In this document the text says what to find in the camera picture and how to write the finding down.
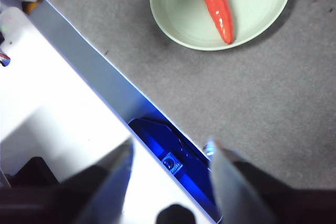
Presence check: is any orange carrot with green leaves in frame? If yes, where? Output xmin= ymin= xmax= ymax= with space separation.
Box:
xmin=193 ymin=0 xmax=235 ymax=45

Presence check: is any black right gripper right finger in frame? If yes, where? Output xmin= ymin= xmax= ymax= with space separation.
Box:
xmin=209 ymin=139 xmax=336 ymax=224

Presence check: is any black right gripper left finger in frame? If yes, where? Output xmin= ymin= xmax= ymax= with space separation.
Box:
xmin=0 ymin=139 xmax=134 ymax=224

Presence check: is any green plate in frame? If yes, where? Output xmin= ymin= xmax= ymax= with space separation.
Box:
xmin=149 ymin=0 xmax=293 ymax=51

